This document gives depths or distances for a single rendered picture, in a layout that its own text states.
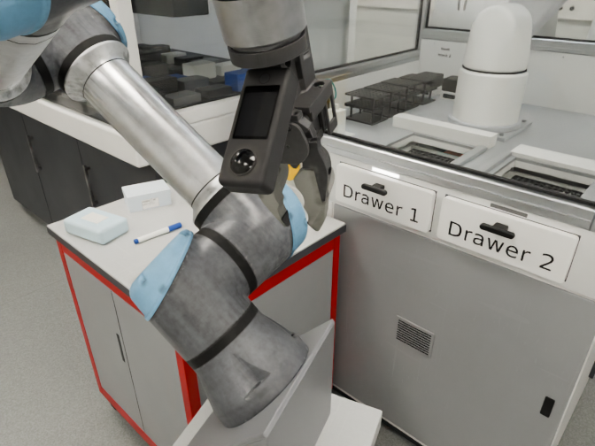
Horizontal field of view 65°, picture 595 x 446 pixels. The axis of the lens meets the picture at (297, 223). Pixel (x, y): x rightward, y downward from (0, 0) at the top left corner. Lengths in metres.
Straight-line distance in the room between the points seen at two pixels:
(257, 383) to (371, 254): 0.81
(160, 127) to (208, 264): 0.22
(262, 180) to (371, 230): 0.96
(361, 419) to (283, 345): 0.26
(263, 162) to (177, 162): 0.31
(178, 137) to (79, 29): 0.21
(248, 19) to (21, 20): 0.16
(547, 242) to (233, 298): 0.71
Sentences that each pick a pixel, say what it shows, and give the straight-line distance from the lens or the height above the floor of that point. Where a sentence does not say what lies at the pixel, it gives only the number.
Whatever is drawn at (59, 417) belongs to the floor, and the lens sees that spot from 1.99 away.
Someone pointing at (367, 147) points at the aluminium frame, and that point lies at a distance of 1.25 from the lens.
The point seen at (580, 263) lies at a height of 0.87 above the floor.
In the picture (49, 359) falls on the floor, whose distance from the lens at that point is 2.23.
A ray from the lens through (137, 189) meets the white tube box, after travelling 1.50.
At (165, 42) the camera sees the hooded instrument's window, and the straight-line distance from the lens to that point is 1.69.
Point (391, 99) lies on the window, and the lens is 1.20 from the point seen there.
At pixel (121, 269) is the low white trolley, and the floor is 0.76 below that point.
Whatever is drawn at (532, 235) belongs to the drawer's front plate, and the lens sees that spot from 1.11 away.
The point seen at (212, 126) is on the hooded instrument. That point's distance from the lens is 1.82.
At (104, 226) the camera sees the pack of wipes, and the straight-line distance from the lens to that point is 1.33.
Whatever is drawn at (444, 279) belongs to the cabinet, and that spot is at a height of 0.70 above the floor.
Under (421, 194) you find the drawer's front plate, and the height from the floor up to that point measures 0.92.
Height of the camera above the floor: 1.41
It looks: 29 degrees down
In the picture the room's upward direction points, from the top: straight up
